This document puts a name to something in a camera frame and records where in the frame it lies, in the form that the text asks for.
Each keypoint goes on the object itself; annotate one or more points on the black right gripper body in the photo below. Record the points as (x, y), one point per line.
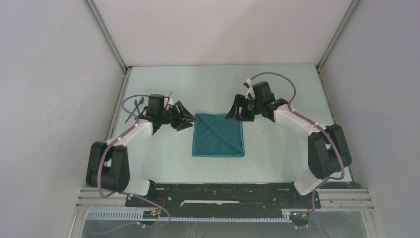
(255, 105)

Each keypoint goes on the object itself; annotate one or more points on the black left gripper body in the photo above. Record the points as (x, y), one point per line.
(167, 116)

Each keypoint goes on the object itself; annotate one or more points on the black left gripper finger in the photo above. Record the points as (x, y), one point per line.
(184, 126)
(183, 113)

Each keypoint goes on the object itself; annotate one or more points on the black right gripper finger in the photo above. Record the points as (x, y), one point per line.
(236, 108)
(246, 116)

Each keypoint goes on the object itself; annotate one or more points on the teal cloth napkin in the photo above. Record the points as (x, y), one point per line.
(217, 137)

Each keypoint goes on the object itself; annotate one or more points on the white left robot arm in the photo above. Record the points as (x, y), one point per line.
(108, 164)

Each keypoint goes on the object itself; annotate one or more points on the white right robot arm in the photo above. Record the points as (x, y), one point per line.
(327, 152)

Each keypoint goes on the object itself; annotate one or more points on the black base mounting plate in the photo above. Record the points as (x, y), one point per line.
(231, 201)

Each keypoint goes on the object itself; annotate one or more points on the aluminium left corner post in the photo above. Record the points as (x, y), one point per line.
(99, 21)

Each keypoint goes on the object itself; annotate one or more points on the aluminium corner post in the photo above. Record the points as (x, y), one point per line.
(99, 21)
(352, 8)

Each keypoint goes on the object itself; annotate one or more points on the aluminium left side rail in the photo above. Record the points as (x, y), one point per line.
(115, 105)

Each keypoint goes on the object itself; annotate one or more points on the aluminium front frame rail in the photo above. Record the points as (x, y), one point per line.
(330, 200)

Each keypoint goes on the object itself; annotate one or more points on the aluminium right corner post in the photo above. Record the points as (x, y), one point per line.
(352, 8)

